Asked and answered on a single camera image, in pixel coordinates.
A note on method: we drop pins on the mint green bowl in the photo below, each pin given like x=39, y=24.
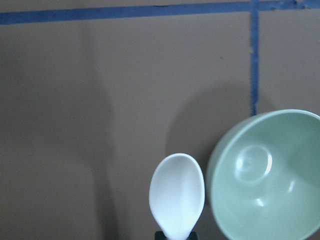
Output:
x=263, y=177

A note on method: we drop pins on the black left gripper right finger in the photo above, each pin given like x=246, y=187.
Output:
x=192, y=236

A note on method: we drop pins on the white plastic spoon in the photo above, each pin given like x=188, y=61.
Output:
x=177, y=195

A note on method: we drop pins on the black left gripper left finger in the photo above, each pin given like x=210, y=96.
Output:
x=158, y=235

